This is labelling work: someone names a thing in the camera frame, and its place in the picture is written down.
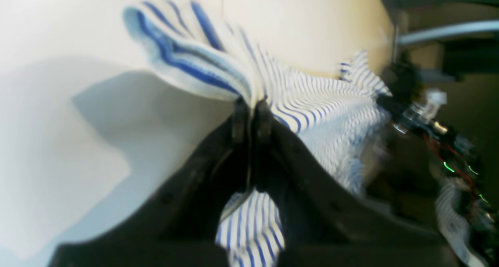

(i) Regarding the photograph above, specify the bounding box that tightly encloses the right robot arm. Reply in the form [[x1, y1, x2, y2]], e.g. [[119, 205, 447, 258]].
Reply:
[[376, 62, 498, 267]]

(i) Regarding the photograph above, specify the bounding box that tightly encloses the blue white striped T-shirt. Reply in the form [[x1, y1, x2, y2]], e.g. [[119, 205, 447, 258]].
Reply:
[[123, 0, 490, 267]]

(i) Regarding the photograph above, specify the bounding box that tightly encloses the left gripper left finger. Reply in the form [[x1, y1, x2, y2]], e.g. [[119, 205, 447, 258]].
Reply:
[[49, 99, 250, 267]]

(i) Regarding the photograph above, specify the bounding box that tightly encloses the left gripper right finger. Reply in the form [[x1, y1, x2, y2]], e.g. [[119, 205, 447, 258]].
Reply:
[[253, 100, 459, 267]]

